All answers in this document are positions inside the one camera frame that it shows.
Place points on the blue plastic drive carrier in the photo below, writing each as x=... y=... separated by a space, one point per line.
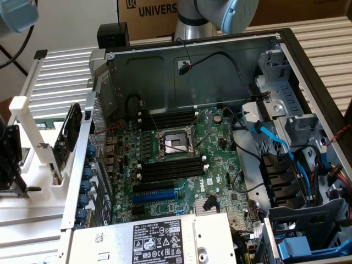
x=294 y=247

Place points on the long black expansion slot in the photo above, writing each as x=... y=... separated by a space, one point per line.
x=154 y=187

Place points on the white parts rack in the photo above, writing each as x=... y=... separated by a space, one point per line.
x=19 y=107

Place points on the printed cardboard box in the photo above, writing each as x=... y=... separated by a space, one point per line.
x=148 y=24

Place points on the plain cardboard box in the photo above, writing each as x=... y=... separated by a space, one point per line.
x=302 y=11

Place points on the blue expansion slot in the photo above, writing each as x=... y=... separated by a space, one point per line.
x=154 y=198

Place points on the thin metal locking lever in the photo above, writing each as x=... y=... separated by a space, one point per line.
x=151 y=120
x=178 y=147

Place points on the green RAM stick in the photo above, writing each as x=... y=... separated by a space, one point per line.
x=49 y=124

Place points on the green Dell motherboard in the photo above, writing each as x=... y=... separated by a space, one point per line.
x=220 y=170

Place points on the black and silver PC case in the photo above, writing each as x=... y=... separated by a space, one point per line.
x=154 y=77

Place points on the CPU socket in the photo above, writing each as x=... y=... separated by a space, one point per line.
x=174 y=143

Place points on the black plastic fan duct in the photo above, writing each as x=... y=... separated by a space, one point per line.
x=277 y=176

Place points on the blue slot retainer clip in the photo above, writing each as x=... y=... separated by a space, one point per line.
x=85 y=188
x=83 y=202
x=91 y=152
x=82 y=217
x=87 y=173

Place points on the silver power supply unit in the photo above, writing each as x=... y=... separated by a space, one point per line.
x=110 y=242

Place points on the small black clamp lever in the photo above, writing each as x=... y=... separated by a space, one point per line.
x=33 y=188

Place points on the black rail end cap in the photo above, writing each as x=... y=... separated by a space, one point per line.
x=40 y=54

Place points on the short black expansion slot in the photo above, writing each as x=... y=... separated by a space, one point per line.
x=138 y=211

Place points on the small black box device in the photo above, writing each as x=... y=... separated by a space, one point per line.
x=112 y=35

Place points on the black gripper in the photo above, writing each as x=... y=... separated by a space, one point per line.
x=9 y=154

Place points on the black RAM slot white latch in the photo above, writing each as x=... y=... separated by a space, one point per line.
x=167 y=122
x=171 y=164
x=171 y=173
x=167 y=113

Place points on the silver coin battery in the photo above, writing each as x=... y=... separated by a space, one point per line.
x=218 y=118

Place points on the black graphics card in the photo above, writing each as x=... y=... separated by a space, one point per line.
x=68 y=129

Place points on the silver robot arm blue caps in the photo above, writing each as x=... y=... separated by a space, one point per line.
x=192 y=16

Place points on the silver finned chipset heatsink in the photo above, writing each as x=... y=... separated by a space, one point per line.
x=199 y=206

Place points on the silver disk bay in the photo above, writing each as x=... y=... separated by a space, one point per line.
x=277 y=90

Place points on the silver green CPU chip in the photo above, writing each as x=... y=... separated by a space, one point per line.
x=25 y=156

